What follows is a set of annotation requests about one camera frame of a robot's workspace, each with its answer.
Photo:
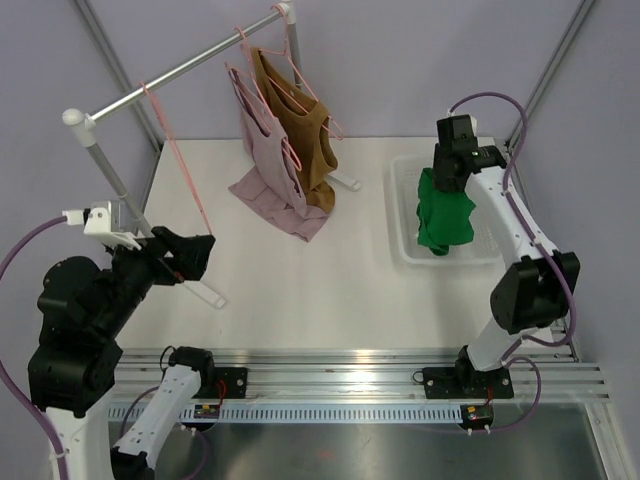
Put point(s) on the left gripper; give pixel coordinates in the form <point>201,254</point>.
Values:
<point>197,247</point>

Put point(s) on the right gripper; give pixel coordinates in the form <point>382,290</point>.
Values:
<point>438,178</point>

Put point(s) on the green tank top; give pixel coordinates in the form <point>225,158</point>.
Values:
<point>443,218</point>

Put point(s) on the pink hanger of green top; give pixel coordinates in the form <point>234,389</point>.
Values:
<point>170,138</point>

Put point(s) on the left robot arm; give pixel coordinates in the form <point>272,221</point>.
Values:
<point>72,372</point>

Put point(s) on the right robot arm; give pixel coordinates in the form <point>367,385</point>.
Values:
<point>536,289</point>

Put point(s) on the mauve tank top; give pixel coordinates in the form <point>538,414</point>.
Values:
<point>271,188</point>

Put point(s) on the pink hanger of brown top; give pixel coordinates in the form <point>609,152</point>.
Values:
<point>336,132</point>

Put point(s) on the brown tank top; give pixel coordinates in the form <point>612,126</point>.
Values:
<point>305,121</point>

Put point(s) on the pink hanger of mauve top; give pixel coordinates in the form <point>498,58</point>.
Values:
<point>250,97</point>

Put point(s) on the white plastic basket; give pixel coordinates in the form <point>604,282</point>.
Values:
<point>405,171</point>

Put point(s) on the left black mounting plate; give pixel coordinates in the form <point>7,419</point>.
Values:
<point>225,383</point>

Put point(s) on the black mounting plate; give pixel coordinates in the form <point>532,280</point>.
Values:
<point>225,383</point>
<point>447,383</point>

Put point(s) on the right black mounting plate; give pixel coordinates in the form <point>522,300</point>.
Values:
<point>447,383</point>

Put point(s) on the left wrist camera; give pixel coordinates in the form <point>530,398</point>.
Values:
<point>102,222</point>

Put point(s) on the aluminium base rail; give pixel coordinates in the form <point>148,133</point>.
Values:
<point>390,375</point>

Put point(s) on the white slotted cable duct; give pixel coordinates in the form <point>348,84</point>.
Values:
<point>282,413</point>

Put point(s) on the right frame post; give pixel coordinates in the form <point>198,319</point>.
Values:
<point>567,40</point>

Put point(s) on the frame post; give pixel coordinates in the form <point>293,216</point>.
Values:
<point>567,40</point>
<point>103,46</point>

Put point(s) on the left frame post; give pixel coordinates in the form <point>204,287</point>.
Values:
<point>103,46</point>

